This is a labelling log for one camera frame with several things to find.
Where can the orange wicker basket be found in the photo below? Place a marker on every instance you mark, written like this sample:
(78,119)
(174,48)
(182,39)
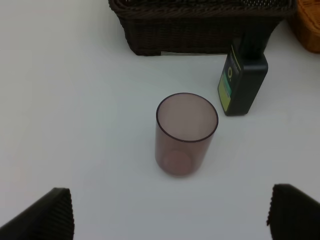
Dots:
(305,24)

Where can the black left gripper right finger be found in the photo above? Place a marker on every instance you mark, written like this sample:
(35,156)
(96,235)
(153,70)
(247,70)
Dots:
(293,215)

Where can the dark brown wicker basket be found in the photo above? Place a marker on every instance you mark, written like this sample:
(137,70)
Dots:
(152,27)

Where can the translucent pink plastic cup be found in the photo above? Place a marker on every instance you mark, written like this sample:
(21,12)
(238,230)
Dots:
(185,126)

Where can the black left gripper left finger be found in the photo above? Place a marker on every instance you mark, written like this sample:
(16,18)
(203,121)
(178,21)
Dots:
(49,218)

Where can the dark green square bottle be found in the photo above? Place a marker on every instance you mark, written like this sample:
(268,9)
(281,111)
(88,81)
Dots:
(243,73)

